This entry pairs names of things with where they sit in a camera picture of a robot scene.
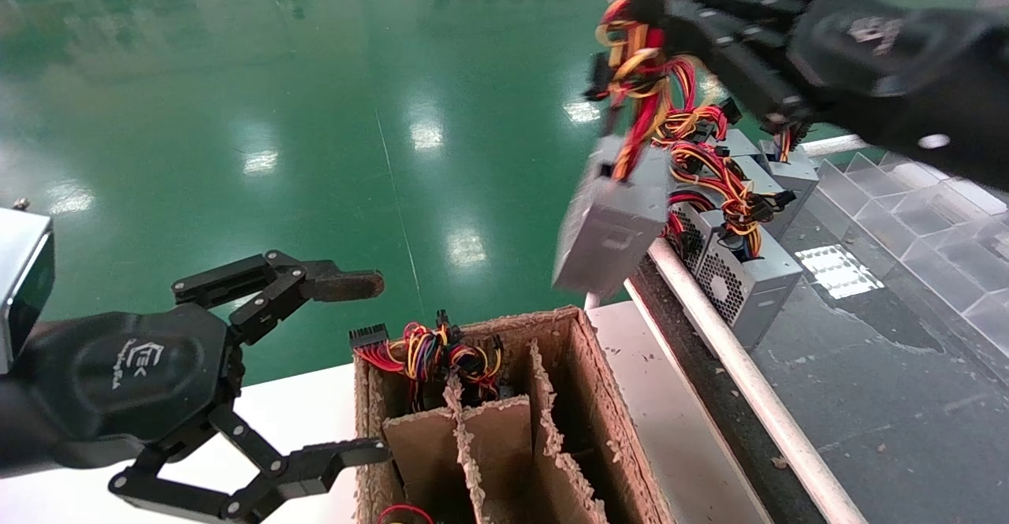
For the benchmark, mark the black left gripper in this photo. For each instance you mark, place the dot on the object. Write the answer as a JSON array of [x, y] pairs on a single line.
[[118, 374]]

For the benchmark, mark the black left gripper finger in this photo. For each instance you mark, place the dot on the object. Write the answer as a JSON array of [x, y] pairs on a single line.
[[347, 285]]

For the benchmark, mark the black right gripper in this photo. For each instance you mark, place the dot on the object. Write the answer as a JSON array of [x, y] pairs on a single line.
[[867, 43]]

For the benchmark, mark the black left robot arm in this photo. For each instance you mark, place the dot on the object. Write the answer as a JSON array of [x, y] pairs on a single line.
[[20, 429]]

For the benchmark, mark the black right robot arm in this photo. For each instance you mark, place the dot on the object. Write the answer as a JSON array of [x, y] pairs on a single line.
[[962, 114]]

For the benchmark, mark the clear acrylic divider tray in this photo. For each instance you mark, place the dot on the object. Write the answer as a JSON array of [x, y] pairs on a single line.
[[906, 217]]

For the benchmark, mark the grey power supply, held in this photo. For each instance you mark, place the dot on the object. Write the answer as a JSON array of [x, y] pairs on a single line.
[[768, 272]]

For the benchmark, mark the brown cardboard divider box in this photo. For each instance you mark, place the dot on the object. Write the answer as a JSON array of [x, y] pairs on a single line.
[[591, 382]]

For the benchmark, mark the black rubber mat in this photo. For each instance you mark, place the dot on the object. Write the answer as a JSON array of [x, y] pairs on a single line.
[[867, 398]]

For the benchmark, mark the dark textured side strip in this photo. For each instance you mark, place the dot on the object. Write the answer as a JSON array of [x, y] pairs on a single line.
[[733, 429]]

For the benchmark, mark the upright white frame pipe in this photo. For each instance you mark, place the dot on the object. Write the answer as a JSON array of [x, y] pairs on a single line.
[[593, 302]]

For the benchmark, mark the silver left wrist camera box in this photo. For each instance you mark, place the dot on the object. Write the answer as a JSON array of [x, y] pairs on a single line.
[[20, 272]]

